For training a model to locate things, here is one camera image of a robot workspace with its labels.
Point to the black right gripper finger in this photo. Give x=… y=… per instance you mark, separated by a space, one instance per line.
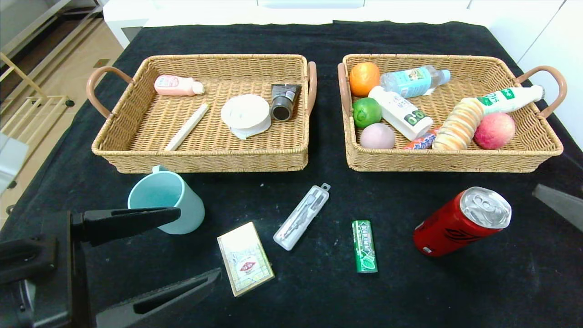
x=562 y=207

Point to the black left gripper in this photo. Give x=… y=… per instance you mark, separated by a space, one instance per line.
x=58 y=269

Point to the teal plastic mug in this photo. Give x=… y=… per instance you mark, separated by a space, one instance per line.
x=189 y=216

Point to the red soda can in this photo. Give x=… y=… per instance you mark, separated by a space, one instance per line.
x=451 y=232

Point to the white yogurt bottle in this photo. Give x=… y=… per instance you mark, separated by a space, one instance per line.
x=401 y=114

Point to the green chewing gum pack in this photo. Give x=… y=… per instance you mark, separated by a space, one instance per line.
x=364 y=246

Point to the cream playing card box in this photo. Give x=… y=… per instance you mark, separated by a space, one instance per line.
x=246 y=259

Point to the red peach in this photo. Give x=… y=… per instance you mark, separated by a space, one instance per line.
x=495 y=131

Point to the white milk bottle green label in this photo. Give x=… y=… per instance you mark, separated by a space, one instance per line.
x=510 y=99

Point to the striped bread roll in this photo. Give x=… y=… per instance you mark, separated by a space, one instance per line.
x=457 y=124

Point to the flat white stick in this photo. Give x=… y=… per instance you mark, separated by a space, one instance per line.
x=186 y=127

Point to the orange wrapped sausage snack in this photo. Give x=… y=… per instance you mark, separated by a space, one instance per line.
x=421 y=142

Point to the clear plastic compass case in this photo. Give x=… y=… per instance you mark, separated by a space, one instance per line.
x=300 y=218

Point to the pink lotion bottle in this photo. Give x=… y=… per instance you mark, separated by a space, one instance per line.
x=174 y=85

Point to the black table cloth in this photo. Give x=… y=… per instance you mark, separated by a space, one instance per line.
x=319 y=296

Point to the white tape roll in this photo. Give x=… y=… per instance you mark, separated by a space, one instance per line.
x=245 y=113

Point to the clear water bottle blue label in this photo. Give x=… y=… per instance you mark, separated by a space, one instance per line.
x=410 y=81

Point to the pale pink round fruit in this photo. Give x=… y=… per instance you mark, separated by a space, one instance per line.
x=377 y=136

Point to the dark grey cosmetic tube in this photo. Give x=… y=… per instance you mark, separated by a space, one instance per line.
x=284 y=101

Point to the green lime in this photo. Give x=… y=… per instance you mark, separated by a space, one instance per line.
x=367 y=112

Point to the beige wooden rolling rack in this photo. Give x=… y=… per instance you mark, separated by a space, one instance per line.
x=23 y=75

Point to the orange fruit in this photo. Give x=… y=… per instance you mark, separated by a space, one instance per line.
x=364 y=79

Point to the white table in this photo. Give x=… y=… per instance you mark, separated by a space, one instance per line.
x=132 y=13

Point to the grey metal shelf frame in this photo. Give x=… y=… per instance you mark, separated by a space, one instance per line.
x=68 y=23

